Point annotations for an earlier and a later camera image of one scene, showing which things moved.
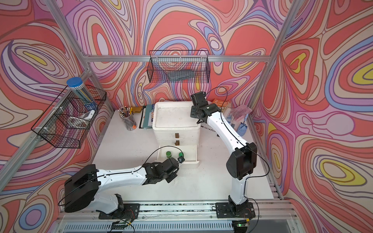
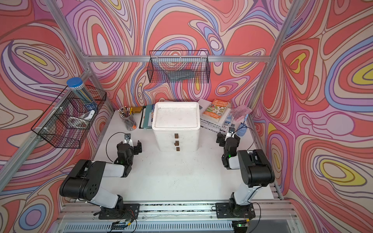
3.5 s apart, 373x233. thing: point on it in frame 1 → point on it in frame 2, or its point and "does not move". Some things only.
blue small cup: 242,129 does not move
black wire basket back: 181,66 does not move
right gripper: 193,112 → 221,139
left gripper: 174,176 → 136,149
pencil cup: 127,114 does not move
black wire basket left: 66,122 does not move
